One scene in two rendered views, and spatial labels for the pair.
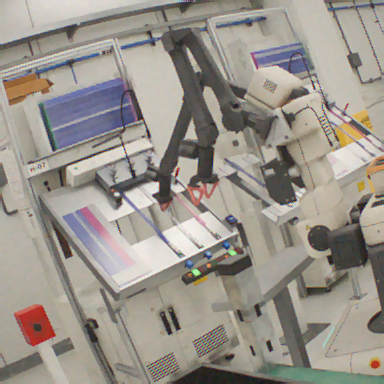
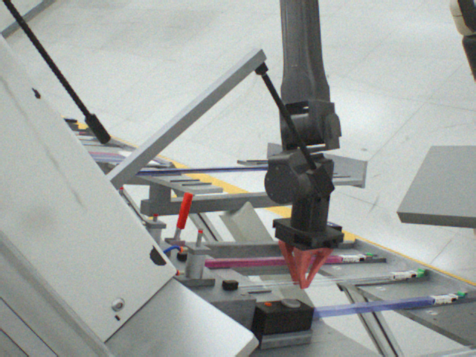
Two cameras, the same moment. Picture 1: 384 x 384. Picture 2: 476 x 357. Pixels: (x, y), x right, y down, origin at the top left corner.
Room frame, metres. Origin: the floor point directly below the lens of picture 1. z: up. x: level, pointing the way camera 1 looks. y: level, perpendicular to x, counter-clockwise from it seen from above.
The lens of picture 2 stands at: (2.71, 0.93, 1.65)
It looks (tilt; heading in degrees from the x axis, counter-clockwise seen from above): 31 degrees down; 281
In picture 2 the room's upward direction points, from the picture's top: 32 degrees counter-clockwise
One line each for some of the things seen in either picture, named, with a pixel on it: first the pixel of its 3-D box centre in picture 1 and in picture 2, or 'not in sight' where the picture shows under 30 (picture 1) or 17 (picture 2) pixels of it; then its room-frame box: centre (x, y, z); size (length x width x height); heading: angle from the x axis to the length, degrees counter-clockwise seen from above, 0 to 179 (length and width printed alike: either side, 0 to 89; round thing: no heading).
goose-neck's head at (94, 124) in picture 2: not in sight; (97, 129); (3.02, 0.08, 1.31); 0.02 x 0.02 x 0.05; 33
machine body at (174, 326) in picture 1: (145, 328); not in sight; (3.15, 0.47, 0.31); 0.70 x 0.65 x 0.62; 123
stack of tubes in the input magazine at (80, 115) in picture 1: (86, 113); not in sight; (3.08, 0.36, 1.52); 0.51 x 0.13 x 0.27; 123
